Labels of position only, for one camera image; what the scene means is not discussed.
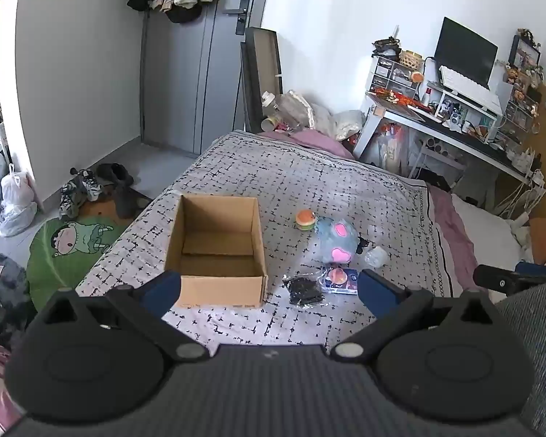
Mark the dark clutter on organiser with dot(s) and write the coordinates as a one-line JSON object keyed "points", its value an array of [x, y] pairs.
{"points": [[386, 45]]}

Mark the grey plush with pink hearts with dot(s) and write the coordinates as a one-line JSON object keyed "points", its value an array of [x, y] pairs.
{"points": [[337, 241]]}

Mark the white monitor riser shelf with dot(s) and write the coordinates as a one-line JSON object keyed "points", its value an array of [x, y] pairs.
{"points": [[464, 100]]}

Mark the orange ball toy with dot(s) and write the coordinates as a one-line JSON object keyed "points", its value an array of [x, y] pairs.
{"points": [[417, 76]]}

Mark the white keyboard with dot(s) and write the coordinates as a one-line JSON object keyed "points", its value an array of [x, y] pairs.
{"points": [[464, 83]]}

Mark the paper cup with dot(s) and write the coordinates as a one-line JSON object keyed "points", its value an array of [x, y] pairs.
{"points": [[268, 123]]}

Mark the white shopping bags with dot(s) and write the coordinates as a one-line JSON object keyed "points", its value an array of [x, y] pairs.
{"points": [[16, 205]]}

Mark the leaning framed board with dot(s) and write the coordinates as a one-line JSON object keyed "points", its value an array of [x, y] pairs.
{"points": [[261, 77]]}

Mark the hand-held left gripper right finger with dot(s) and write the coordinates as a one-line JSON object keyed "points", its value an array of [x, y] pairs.
{"points": [[376, 291]]}

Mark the small black object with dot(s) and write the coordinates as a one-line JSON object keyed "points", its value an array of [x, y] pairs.
{"points": [[361, 246]]}

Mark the grey white sneakers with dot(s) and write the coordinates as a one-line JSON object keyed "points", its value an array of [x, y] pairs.
{"points": [[75, 191]]}

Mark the black frilly scrunchie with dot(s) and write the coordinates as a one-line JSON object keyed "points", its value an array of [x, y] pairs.
{"points": [[305, 291]]}

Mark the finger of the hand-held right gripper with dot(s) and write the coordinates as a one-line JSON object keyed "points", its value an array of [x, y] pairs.
{"points": [[493, 278], [534, 267]]}

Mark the white plastic bundle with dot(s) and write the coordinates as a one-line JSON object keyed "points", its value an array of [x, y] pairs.
{"points": [[376, 257]]}

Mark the grey woven fabric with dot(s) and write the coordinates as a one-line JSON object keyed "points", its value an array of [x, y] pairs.
{"points": [[537, 350]]}

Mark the cardboard box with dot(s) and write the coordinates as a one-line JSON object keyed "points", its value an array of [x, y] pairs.
{"points": [[218, 277]]}

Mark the black monitor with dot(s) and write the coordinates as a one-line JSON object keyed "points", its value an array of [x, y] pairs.
{"points": [[466, 52]]}

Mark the grey fluffy rug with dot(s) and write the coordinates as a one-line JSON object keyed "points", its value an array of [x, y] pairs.
{"points": [[4, 291]]}

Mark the crumpled white plastic bags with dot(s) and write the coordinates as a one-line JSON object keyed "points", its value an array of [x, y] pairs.
{"points": [[341, 122]]}

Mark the clear plastic bottle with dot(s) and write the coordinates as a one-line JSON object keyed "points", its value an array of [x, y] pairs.
{"points": [[291, 108]]}

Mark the green cartoon rug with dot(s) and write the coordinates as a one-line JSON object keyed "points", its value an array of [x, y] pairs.
{"points": [[68, 250]]}

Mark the plastic bag under desk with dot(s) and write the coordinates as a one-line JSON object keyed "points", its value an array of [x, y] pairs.
{"points": [[389, 142]]}

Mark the burger plush toy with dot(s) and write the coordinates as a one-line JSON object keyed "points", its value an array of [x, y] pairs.
{"points": [[305, 221]]}

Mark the wicker basket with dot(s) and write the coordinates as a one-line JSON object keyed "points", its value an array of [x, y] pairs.
{"points": [[411, 59]]}

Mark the black shoes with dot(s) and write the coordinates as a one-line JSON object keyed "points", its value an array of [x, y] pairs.
{"points": [[120, 182]]}

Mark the blue toy packet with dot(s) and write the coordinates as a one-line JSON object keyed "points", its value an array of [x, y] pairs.
{"points": [[341, 280]]}

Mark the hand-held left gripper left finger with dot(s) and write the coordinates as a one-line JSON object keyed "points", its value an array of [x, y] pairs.
{"points": [[164, 289]]}

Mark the white desk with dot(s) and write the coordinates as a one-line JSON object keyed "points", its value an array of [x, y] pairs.
{"points": [[441, 131]]}

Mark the white drawer organiser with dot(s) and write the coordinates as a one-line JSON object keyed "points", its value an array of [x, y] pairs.
{"points": [[393, 75]]}

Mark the white pillow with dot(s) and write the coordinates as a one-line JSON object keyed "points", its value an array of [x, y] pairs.
{"points": [[482, 227]]}

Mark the framed picture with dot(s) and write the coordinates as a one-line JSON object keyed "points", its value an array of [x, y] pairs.
{"points": [[525, 54]]}

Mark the grey door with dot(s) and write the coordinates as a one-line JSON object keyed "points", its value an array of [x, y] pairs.
{"points": [[182, 77]]}

